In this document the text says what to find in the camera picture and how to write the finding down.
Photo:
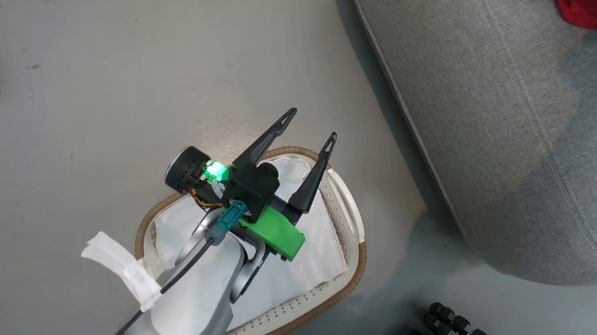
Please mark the black ribbed cylinder bundle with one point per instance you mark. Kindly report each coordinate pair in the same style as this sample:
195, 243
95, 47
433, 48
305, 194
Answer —
456, 323

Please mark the grey fabric sofa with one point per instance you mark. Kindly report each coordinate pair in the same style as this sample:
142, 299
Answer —
482, 125

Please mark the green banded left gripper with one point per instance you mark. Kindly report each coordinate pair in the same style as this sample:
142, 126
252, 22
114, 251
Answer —
276, 233

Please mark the white tape strip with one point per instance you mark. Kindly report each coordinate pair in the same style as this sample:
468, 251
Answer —
128, 271

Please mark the white basket with brown rim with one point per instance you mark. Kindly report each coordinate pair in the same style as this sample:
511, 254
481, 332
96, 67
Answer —
343, 211

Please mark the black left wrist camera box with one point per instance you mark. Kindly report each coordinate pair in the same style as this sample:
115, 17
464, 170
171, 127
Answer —
253, 188

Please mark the white fabric basket liner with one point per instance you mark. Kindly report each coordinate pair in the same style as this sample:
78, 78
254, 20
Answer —
295, 276

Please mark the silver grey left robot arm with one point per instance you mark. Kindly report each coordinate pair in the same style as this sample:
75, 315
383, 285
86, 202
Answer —
193, 308

